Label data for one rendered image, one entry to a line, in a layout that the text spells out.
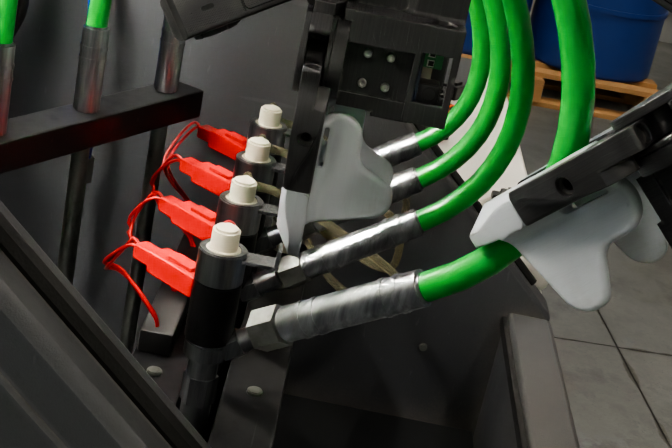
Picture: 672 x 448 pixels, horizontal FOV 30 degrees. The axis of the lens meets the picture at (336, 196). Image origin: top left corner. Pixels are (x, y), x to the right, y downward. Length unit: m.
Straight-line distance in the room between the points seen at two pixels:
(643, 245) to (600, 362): 2.74
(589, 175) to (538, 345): 0.56
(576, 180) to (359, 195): 0.22
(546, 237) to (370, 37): 0.17
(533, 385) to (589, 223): 0.46
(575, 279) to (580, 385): 2.63
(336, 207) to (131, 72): 0.38
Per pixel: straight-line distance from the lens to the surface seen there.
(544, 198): 0.49
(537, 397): 0.94
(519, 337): 1.02
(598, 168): 0.46
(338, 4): 0.64
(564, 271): 0.52
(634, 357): 3.37
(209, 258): 0.70
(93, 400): 0.36
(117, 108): 0.88
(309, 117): 0.63
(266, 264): 0.71
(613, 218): 0.50
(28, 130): 0.82
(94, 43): 0.85
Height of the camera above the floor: 1.38
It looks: 21 degrees down
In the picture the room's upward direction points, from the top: 12 degrees clockwise
